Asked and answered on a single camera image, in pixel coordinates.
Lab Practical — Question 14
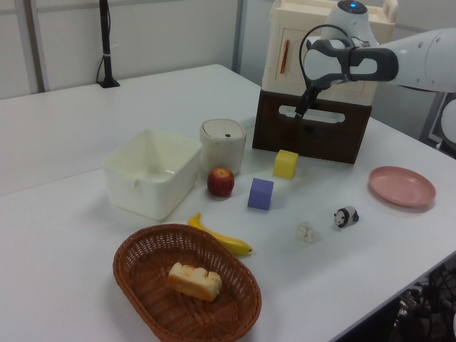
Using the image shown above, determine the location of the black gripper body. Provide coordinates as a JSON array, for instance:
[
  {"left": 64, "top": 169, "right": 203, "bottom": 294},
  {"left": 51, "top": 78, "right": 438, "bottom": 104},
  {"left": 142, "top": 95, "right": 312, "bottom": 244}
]
[{"left": 305, "top": 81, "right": 323, "bottom": 101}]

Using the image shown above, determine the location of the dark wood drawer white handle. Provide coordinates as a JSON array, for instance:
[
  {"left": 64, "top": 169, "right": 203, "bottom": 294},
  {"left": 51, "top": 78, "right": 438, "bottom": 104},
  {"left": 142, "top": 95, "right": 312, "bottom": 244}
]
[{"left": 252, "top": 88, "right": 373, "bottom": 165}]

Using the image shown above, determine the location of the cream open plastic bin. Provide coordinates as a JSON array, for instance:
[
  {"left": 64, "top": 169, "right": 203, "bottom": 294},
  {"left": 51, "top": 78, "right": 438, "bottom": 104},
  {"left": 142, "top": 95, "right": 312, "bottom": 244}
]
[{"left": 103, "top": 128, "right": 203, "bottom": 221}]

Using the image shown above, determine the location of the cream plastic storage box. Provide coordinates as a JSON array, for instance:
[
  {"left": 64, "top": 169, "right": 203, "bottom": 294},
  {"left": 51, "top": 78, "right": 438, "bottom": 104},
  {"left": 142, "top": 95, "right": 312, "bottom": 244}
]
[{"left": 261, "top": 0, "right": 399, "bottom": 106}]

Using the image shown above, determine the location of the orange latch strip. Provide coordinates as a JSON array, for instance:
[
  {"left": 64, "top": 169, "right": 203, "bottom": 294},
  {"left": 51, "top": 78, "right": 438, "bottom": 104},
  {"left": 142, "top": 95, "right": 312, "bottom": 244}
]
[{"left": 279, "top": 39, "right": 290, "bottom": 75}]

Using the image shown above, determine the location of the yellow foam cube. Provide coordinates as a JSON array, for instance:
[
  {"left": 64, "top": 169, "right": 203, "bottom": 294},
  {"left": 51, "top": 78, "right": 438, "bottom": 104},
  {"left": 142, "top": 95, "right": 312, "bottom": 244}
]
[{"left": 273, "top": 149, "right": 299, "bottom": 179}]

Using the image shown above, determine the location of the purple foam cube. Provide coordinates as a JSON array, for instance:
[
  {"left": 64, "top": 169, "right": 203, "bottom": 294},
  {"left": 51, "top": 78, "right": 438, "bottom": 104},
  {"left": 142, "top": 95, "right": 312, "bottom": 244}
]
[{"left": 247, "top": 177, "right": 275, "bottom": 211}]

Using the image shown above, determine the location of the small cream lidded trash can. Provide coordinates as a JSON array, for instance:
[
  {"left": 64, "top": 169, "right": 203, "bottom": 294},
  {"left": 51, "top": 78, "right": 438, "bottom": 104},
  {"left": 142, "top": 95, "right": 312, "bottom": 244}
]
[{"left": 199, "top": 118, "right": 247, "bottom": 176}]

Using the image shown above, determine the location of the small panda toy figure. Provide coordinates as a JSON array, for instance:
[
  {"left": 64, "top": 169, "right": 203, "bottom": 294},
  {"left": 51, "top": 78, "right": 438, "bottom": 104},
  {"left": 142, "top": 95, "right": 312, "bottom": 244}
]
[{"left": 333, "top": 205, "right": 360, "bottom": 229}]

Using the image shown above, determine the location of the red apple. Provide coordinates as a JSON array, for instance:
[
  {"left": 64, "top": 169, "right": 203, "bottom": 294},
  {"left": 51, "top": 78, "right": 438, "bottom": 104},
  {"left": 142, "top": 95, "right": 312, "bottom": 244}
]
[{"left": 207, "top": 166, "right": 236, "bottom": 198}]

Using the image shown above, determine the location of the crumpled white paper ball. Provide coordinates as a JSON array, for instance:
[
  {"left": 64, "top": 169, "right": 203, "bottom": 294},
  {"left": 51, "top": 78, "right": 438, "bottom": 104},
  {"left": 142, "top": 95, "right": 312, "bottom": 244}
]
[{"left": 296, "top": 220, "right": 319, "bottom": 244}]

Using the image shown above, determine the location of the pink plastic plate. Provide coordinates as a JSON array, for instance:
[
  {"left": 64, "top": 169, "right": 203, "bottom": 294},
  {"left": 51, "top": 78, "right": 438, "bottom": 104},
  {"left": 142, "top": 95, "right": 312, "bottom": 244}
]
[{"left": 368, "top": 165, "right": 437, "bottom": 208}]

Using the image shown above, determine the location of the yellow banana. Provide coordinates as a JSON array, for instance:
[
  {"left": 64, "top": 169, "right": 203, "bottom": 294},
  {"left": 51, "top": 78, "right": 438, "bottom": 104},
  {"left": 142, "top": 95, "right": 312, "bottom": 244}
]
[{"left": 187, "top": 212, "right": 253, "bottom": 257}]

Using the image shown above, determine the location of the bread piece orange crust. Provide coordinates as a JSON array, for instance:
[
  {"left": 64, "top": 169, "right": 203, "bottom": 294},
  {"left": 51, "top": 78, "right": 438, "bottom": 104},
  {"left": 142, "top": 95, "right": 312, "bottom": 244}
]
[{"left": 167, "top": 261, "right": 223, "bottom": 303}]

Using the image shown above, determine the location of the brown wicker basket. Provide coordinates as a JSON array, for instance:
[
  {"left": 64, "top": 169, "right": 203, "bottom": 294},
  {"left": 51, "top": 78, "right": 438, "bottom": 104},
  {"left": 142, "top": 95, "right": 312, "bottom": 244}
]
[{"left": 113, "top": 223, "right": 263, "bottom": 342}]

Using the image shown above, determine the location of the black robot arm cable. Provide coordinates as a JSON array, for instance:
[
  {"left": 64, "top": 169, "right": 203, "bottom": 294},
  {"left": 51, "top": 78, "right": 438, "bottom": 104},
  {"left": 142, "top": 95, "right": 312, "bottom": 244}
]
[{"left": 298, "top": 24, "right": 357, "bottom": 90}]

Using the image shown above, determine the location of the grey metal frame post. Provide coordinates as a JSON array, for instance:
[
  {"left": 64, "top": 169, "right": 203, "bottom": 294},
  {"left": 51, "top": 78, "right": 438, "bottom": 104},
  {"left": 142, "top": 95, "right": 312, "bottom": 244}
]
[{"left": 419, "top": 90, "right": 456, "bottom": 160}]

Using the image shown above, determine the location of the black camera stand pole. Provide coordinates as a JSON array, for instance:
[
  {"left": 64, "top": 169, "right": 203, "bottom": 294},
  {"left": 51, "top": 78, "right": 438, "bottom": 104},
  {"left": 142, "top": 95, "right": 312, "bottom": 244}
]
[{"left": 96, "top": 0, "right": 121, "bottom": 89}]

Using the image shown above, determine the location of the black cable tangle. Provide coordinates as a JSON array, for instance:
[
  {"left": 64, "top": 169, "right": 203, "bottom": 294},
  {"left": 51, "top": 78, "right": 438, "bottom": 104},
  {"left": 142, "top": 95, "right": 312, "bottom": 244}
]
[{"left": 391, "top": 263, "right": 456, "bottom": 342}]

